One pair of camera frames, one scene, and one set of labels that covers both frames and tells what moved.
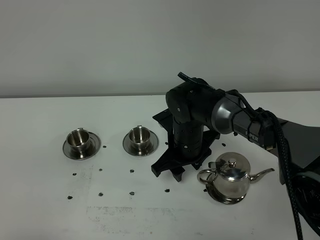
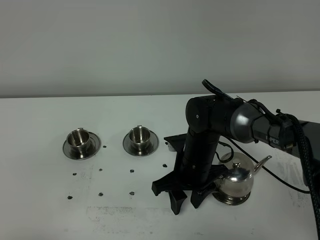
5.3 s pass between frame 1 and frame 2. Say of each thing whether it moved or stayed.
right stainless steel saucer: stayed
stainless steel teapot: moved
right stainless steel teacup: stayed
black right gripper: moved
